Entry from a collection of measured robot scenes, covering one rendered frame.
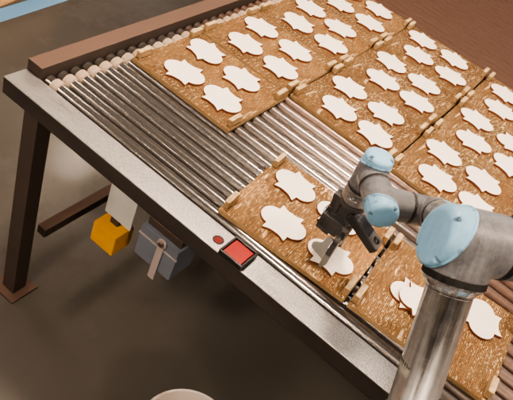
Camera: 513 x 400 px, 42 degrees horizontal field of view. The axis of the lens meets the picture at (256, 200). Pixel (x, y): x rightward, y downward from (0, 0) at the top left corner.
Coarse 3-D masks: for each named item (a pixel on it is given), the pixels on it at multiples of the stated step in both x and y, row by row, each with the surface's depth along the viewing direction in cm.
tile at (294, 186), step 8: (280, 176) 198; (288, 176) 199; (296, 176) 200; (280, 184) 195; (288, 184) 196; (296, 184) 197; (304, 184) 199; (312, 184) 200; (288, 192) 194; (296, 192) 195; (304, 192) 196; (312, 192) 197; (304, 200) 194; (312, 200) 195
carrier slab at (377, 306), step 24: (384, 264) 187; (408, 264) 190; (384, 288) 180; (360, 312) 171; (384, 312) 174; (408, 312) 177; (504, 312) 189; (504, 336) 183; (456, 360) 170; (480, 360) 173; (456, 384) 166; (480, 384) 167
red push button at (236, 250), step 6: (228, 246) 173; (234, 246) 174; (240, 246) 175; (228, 252) 172; (234, 252) 172; (240, 252) 173; (246, 252) 174; (252, 252) 174; (234, 258) 171; (240, 258) 172; (246, 258) 172
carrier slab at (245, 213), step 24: (288, 168) 203; (240, 192) 188; (264, 192) 192; (240, 216) 182; (312, 216) 191; (264, 240) 178; (288, 240) 181; (360, 240) 191; (312, 264) 178; (360, 264) 184; (336, 288) 174
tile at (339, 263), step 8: (312, 240) 183; (320, 240) 184; (312, 248) 181; (336, 248) 184; (312, 256) 179; (336, 256) 181; (344, 256) 182; (328, 264) 178; (336, 264) 179; (344, 264) 180; (352, 264) 181; (328, 272) 177; (336, 272) 178; (344, 272) 178
